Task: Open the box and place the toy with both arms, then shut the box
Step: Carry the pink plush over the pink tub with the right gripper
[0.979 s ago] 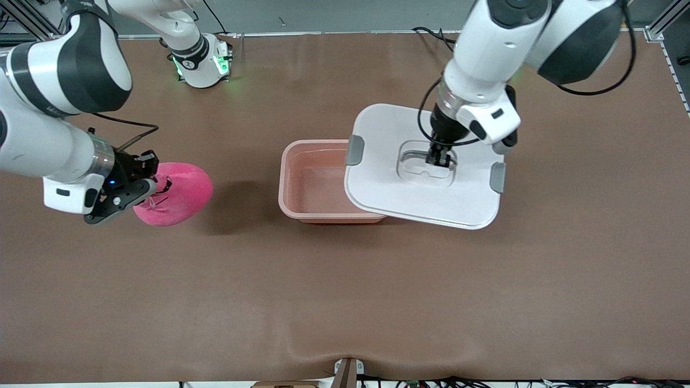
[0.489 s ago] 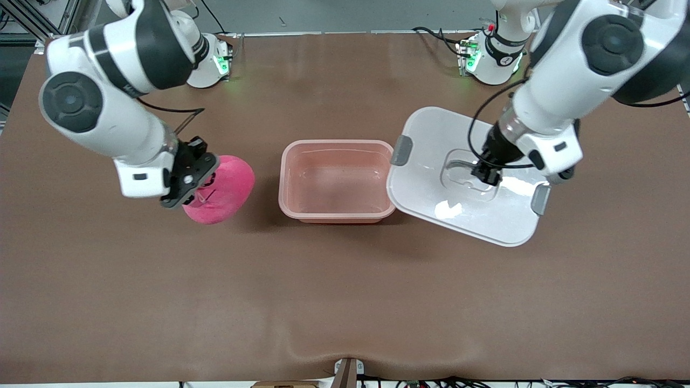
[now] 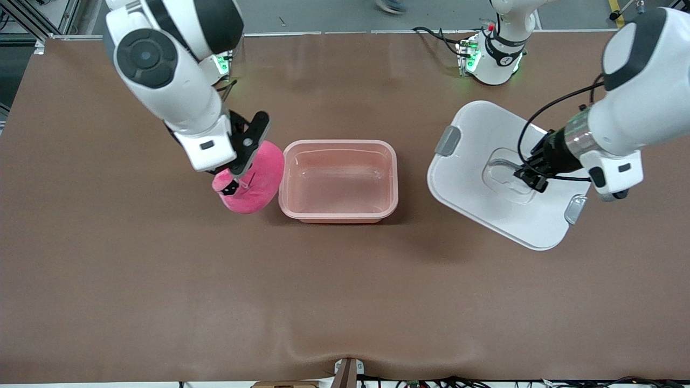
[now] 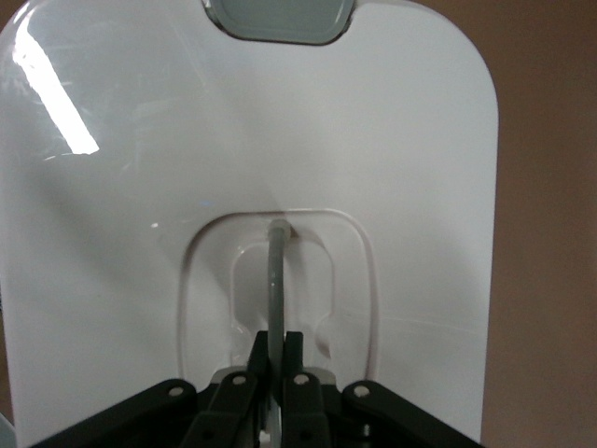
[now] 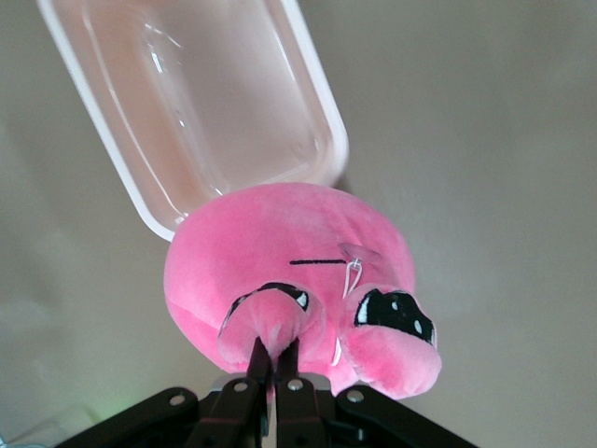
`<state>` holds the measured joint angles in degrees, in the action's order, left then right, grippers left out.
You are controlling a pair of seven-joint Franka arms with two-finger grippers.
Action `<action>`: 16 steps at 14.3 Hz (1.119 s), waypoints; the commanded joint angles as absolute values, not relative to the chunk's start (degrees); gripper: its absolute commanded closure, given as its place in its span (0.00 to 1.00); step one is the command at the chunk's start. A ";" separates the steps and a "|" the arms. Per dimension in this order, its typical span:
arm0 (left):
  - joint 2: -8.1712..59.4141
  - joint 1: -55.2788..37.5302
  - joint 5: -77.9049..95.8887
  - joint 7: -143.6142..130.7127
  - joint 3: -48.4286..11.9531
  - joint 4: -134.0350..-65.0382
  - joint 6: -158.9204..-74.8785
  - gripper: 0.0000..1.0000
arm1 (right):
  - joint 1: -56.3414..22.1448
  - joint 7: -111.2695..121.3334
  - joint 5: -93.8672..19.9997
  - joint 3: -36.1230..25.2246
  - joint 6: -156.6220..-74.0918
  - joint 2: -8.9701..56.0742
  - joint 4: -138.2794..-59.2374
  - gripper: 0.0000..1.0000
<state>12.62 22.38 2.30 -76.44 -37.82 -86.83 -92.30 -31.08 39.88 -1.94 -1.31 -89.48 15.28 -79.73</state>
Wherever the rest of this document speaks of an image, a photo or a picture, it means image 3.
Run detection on black left base cables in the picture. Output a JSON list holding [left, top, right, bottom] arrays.
[[411, 25, 468, 58]]

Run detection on grey stand leg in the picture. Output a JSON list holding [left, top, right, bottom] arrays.
[[609, 0, 646, 21]]

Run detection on pink plush toy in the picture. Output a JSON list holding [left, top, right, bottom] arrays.
[[212, 140, 285, 214]]

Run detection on white box lid grey latches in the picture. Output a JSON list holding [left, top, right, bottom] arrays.
[[427, 101, 589, 251]]

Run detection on white table edge rail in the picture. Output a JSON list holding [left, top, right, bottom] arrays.
[[46, 28, 615, 41]]

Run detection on brown table mat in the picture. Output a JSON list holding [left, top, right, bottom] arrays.
[[0, 30, 690, 384]]

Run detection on aluminium frame profile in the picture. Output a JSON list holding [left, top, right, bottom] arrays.
[[0, 0, 103, 45]]

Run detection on pink translucent plastic box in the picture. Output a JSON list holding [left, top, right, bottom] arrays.
[[279, 140, 399, 224]]

